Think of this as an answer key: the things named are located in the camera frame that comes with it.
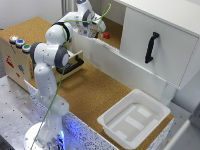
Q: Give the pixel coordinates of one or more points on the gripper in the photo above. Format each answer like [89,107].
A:
[96,26]

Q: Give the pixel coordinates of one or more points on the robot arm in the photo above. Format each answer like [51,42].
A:
[45,83]

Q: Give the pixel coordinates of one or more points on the wooden drawer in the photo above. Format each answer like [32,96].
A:
[78,55]

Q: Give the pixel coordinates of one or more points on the white cabinet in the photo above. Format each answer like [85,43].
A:
[111,65]

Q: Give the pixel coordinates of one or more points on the white sliding door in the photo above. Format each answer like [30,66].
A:
[166,43]

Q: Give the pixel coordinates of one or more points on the green button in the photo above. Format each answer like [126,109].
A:
[26,47]

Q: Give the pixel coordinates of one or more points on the blue button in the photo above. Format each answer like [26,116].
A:
[20,42]

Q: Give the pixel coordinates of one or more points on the red button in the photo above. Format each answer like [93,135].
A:
[13,38]

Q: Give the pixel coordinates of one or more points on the wooden drawer box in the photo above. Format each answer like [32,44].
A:
[15,71]

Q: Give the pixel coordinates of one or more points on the white plastic box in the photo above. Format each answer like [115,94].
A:
[133,121]

